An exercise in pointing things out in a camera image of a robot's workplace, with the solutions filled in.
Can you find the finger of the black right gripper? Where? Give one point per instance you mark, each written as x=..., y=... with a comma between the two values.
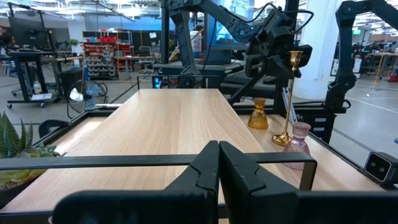
x=306, y=56
x=280, y=68

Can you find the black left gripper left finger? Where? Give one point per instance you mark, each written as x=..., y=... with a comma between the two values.
x=192, y=202

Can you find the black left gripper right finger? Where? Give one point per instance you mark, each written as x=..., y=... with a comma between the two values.
x=248, y=199

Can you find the amber ribbed glass candle holder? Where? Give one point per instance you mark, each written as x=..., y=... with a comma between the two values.
x=258, y=119

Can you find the tall gold candlestick holder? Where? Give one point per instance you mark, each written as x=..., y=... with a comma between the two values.
x=282, y=138

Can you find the pink ribbed glass candle holder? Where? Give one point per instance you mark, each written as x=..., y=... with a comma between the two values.
x=297, y=144

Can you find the black background robot arm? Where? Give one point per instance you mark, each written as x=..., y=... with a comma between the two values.
x=345, y=62

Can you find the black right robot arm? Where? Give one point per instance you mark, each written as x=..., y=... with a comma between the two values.
x=217, y=12

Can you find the blue lit monitor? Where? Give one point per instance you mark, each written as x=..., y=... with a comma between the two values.
x=230, y=21

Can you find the black side desk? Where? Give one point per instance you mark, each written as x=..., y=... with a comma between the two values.
x=174, y=70

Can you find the wooden workshop table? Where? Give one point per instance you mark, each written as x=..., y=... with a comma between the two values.
x=136, y=58

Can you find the black floor fan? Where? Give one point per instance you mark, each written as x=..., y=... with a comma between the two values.
x=85, y=96

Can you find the red parts bin rack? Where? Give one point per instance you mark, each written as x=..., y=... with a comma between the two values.
x=99, y=59

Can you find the black waste bin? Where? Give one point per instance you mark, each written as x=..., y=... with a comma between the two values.
x=70, y=81

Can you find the succulent plant in black pot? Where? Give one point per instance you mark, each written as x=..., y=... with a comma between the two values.
x=15, y=146

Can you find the black standing desk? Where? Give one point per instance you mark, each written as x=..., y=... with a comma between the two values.
x=21, y=56

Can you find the black computer monitor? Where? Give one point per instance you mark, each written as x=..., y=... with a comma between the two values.
x=28, y=32

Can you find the person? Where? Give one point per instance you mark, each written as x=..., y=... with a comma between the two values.
x=6, y=40

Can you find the black table-level camera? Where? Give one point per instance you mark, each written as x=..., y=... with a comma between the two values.
x=377, y=166

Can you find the black aluminium table frame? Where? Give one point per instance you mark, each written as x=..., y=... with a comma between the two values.
x=93, y=112

